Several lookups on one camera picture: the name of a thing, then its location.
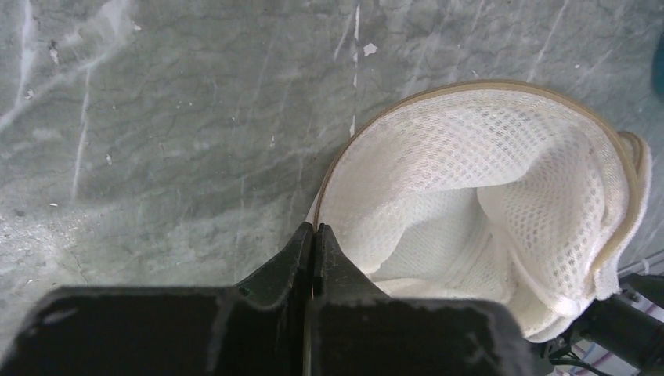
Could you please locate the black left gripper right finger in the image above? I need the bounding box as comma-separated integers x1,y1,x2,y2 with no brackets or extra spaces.
310,225,533,375

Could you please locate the teal plastic bin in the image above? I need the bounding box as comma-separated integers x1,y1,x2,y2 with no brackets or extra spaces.
650,34,664,101

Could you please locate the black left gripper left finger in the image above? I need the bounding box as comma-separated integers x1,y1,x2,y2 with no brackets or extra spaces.
1,222,314,375

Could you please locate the white mesh laundry bag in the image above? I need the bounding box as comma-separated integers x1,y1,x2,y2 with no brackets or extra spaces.
306,80,652,342

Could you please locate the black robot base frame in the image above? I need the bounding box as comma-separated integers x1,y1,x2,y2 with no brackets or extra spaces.
531,273,663,375

